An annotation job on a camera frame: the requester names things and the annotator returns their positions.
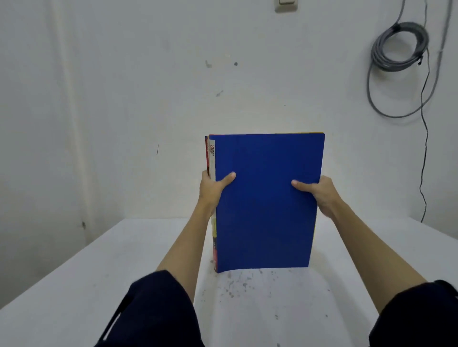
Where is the person's right hand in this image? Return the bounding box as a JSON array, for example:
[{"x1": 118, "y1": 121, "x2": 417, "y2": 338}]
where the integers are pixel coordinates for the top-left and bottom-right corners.
[{"x1": 291, "y1": 175, "x2": 344, "y2": 219}]

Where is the person's left hand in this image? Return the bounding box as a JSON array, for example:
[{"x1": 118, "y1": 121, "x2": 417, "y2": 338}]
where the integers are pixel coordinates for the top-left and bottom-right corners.
[{"x1": 198, "y1": 170, "x2": 237, "y2": 217}]

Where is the red folder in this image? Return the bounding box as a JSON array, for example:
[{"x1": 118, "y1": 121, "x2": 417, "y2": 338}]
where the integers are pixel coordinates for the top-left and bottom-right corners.
[{"x1": 205, "y1": 135, "x2": 218, "y2": 273}]

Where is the blue folder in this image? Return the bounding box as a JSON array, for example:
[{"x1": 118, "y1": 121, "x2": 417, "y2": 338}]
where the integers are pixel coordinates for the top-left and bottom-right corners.
[{"x1": 208, "y1": 133, "x2": 326, "y2": 274}]

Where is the person's left forearm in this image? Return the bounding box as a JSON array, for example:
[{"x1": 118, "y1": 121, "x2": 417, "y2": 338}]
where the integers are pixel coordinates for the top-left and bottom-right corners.
[{"x1": 156, "y1": 200, "x2": 214, "y2": 304}]

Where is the person's right forearm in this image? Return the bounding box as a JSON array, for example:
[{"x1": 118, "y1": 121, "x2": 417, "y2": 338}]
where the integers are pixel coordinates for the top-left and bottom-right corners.
[{"x1": 330, "y1": 200, "x2": 428, "y2": 315}]

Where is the dark blue left sleeve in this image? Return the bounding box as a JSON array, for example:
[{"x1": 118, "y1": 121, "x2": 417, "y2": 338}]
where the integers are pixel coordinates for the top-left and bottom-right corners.
[{"x1": 94, "y1": 270, "x2": 205, "y2": 347}]

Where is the dark blue sleeve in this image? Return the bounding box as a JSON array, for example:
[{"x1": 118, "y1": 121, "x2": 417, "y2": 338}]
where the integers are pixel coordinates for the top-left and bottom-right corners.
[
  {"x1": 94, "y1": 270, "x2": 205, "y2": 347},
  {"x1": 369, "y1": 280, "x2": 458, "y2": 347}
]

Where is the dark blue right sleeve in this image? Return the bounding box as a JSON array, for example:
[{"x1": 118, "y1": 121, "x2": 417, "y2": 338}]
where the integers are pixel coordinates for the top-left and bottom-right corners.
[{"x1": 369, "y1": 280, "x2": 458, "y2": 347}]

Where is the thin black cable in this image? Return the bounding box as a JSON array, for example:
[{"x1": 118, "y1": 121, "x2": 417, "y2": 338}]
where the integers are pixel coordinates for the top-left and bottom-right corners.
[{"x1": 419, "y1": 0, "x2": 431, "y2": 223}]

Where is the coiled grey cable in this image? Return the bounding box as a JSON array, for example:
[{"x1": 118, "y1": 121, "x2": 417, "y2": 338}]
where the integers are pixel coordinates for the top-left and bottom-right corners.
[{"x1": 366, "y1": 0, "x2": 454, "y2": 119}]

